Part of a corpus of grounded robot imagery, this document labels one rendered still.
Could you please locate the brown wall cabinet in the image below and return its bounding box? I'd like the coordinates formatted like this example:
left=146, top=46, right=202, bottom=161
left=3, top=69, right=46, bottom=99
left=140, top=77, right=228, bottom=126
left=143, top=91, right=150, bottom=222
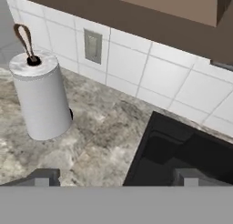
left=1, top=0, right=233, bottom=71

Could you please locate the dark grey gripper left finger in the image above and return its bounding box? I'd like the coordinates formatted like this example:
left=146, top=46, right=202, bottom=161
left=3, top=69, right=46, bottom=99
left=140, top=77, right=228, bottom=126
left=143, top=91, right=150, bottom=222
left=1, top=168, right=61, bottom=188

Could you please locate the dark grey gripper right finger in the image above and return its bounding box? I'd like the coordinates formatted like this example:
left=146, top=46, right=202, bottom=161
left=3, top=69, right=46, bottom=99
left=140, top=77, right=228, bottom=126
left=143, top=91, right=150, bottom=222
left=173, top=168, right=233, bottom=188

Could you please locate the grey wall socket plate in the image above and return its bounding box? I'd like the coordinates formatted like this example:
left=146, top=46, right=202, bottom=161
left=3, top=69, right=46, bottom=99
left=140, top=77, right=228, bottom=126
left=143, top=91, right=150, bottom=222
left=83, top=27, right=103, bottom=65

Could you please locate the white paper towel roll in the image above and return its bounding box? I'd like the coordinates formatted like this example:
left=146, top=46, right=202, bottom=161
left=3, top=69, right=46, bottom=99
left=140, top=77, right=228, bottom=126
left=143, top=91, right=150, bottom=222
left=8, top=50, right=73, bottom=141

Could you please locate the black hob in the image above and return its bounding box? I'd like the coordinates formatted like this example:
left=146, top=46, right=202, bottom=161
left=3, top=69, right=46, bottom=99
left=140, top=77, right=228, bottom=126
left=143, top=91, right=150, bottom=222
left=122, top=110, right=233, bottom=187

